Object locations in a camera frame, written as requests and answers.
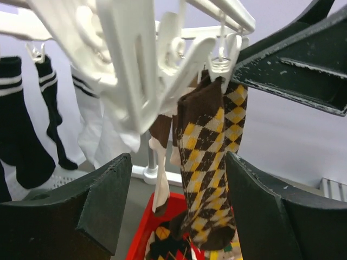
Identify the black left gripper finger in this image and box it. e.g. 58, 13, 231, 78
1, 153, 132, 259
231, 1, 346, 116
226, 152, 346, 259

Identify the black red argyle sock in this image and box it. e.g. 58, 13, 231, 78
144, 222, 205, 260

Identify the brown yellow argyle sock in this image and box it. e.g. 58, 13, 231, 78
170, 70, 248, 251

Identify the brown cream striped sock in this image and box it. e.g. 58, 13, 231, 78
149, 114, 172, 216

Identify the white clip hanger frame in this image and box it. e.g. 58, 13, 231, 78
1, 1, 255, 134

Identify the red plastic bin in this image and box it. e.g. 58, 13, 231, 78
126, 192, 245, 260

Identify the white plastic laundry basket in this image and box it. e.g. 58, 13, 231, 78
8, 167, 93, 201

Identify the white clothes peg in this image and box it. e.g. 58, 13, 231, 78
207, 16, 243, 94

